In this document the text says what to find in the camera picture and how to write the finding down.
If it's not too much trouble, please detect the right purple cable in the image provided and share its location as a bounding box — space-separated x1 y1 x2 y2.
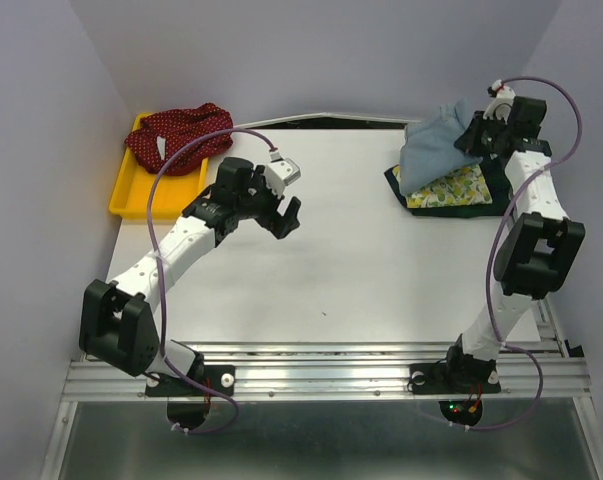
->
415 75 582 432

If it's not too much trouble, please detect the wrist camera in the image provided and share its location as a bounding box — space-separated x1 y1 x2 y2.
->
483 80 516 121
263 152 301 197

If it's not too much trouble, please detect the red polka dot skirt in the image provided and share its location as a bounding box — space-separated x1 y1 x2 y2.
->
124 102 233 176

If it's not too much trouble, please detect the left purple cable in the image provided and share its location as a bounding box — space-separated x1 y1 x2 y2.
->
145 128 280 435

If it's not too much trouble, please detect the light blue denim skirt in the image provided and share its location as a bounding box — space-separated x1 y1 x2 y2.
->
399 98 480 196

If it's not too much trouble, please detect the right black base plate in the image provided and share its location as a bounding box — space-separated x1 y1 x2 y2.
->
407 360 501 428

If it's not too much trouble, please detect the aluminium rail frame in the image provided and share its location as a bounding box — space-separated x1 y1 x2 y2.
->
40 124 602 480

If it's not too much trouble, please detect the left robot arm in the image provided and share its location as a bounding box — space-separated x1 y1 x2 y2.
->
79 153 301 394

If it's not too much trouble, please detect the purple cable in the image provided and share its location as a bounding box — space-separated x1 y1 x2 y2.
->
415 75 582 432
145 128 280 435

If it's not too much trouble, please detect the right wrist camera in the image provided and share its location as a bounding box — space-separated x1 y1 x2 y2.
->
483 80 516 121

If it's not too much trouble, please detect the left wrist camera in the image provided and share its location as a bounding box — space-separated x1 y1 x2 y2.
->
263 152 301 197

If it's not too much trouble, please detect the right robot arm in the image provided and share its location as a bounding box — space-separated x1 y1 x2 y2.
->
441 94 585 390

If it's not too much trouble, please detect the dark green skirt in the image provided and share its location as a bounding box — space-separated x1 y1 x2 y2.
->
398 164 511 219

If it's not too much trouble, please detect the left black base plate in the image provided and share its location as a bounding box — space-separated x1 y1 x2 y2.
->
144 364 239 436

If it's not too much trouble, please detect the yellow plastic tray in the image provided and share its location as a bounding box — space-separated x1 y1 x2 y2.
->
107 112 210 222

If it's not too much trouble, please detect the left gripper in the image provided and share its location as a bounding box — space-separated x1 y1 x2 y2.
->
236 166 300 239

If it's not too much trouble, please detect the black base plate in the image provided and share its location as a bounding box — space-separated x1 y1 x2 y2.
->
407 360 501 428
144 364 239 436

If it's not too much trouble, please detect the lemon print skirt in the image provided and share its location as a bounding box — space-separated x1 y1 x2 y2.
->
385 165 493 209

